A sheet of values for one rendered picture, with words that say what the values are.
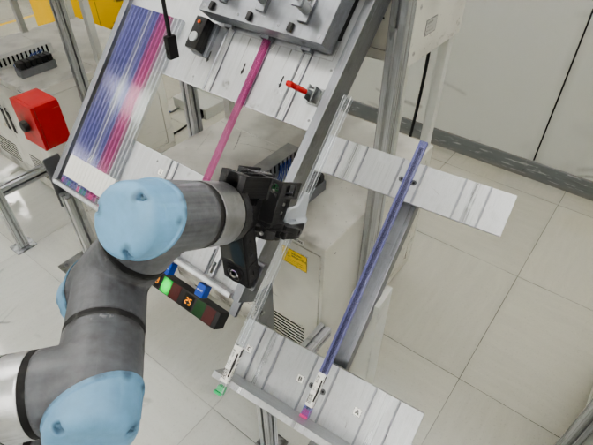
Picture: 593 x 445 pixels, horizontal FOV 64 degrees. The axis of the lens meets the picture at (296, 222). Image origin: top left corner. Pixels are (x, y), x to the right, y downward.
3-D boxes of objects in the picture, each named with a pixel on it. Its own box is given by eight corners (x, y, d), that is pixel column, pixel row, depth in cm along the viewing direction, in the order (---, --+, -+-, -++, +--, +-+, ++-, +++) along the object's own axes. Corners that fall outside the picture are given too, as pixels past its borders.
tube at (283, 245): (224, 395, 74) (221, 395, 73) (217, 390, 75) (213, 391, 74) (353, 99, 75) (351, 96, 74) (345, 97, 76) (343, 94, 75)
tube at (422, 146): (309, 418, 80) (306, 419, 79) (302, 413, 80) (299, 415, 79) (428, 144, 81) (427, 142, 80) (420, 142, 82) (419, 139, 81)
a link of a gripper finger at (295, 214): (328, 195, 73) (298, 194, 65) (317, 231, 74) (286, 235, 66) (311, 188, 74) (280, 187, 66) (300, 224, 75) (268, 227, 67)
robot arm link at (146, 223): (72, 219, 45) (120, 157, 42) (155, 214, 55) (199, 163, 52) (114, 285, 43) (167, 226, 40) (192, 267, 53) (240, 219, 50)
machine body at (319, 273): (317, 378, 165) (324, 251, 124) (180, 283, 197) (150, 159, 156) (406, 268, 203) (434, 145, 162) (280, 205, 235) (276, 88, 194)
